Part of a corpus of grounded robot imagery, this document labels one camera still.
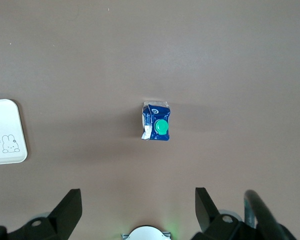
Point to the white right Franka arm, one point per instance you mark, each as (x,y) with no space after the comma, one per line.
(146,233)

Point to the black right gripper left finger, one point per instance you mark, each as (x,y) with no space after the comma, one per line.
(62,215)

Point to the blue white milk carton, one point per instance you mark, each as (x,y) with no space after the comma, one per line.
(157,117)

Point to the brown table mat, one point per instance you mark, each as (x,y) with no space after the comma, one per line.
(150,50)

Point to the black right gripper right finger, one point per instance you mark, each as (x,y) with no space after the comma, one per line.
(207,217)

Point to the cream tray with rabbit print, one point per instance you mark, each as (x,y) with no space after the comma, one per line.
(5,125)

